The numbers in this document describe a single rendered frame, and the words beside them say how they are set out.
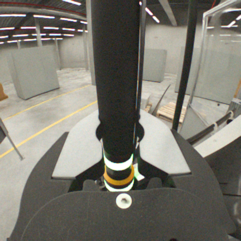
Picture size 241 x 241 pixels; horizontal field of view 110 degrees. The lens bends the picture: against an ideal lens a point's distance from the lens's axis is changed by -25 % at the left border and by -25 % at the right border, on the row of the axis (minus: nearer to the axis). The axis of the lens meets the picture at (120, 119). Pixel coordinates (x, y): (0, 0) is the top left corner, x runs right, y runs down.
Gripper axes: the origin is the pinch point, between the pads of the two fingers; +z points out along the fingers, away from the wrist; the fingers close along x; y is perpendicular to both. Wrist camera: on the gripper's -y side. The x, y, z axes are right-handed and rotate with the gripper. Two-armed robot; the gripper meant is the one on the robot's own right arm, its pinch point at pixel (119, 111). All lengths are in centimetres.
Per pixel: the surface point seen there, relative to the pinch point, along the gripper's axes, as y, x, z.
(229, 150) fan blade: 7.8, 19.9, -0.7
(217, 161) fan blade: 8.5, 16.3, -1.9
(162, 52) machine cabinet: -29, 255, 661
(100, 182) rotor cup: 27.4, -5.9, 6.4
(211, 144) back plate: 22.7, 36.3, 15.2
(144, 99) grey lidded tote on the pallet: 102, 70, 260
